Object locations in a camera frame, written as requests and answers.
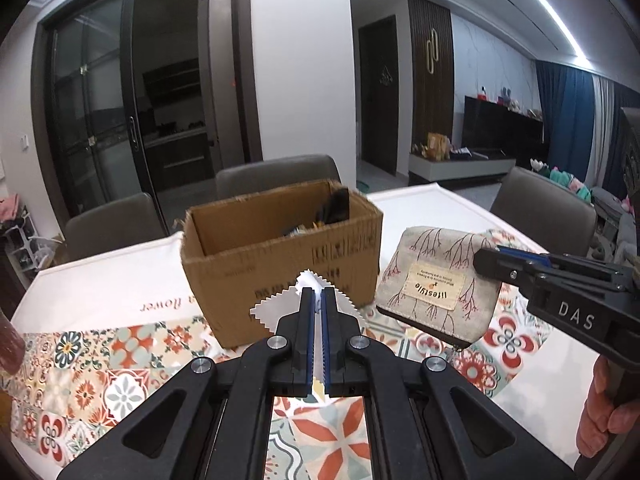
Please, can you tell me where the beige branch print pouch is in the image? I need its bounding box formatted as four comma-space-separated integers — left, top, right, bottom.
376, 226, 503, 348

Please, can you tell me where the sliding glass door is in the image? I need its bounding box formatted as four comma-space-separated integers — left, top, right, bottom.
47, 2, 151, 221

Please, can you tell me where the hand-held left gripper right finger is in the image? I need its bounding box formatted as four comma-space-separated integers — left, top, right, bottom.
321, 287, 576, 480

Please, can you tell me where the ceiling light strip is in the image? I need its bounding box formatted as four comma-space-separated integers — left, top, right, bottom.
500, 0, 591, 58

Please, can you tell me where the person's right hand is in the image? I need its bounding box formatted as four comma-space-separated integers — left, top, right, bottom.
580, 357, 640, 458

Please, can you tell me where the glass vase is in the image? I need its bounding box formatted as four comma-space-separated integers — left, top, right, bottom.
0, 310, 24, 373

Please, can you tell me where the white shoe rack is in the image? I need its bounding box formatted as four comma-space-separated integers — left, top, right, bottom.
0, 220, 51, 281

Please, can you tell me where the silver refrigerator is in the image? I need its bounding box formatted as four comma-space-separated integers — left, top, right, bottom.
197, 0, 232, 166

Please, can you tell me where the yellow paper bag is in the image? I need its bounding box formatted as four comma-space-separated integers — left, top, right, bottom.
426, 132, 451, 161

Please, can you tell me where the patterned tile print tablecloth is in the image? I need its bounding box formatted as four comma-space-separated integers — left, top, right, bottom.
10, 184, 601, 480

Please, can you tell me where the kitchen counter cabinet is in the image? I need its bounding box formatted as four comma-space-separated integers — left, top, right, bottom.
142, 127, 211, 191

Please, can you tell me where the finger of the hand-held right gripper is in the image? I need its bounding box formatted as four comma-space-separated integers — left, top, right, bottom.
472, 247, 626, 293
497, 245, 633, 283

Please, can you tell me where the white cloth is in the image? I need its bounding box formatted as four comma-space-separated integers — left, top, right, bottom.
248, 270, 362, 401

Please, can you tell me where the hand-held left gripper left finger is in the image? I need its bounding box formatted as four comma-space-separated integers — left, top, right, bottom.
55, 287, 317, 480

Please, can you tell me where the blue curtain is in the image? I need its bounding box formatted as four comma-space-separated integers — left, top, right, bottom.
536, 60, 640, 201

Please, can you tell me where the grey dining chair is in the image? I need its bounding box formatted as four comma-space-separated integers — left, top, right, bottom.
216, 154, 343, 200
64, 192, 168, 263
490, 166, 598, 257

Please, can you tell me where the black television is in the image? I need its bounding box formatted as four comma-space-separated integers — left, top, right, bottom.
461, 96, 545, 158

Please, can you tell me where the sofa with plush toys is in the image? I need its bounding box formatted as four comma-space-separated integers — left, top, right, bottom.
530, 157, 640, 261

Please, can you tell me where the brown cardboard box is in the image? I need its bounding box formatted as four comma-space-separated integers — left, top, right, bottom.
180, 178, 385, 349

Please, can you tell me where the dark wooden door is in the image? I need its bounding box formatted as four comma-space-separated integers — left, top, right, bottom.
359, 15, 399, 177

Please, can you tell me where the slatted wood wall panel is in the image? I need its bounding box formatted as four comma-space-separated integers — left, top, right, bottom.
407, 0, 455, 153

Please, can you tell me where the white television stand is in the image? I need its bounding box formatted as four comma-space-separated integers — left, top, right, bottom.
408, 149, 516, 186

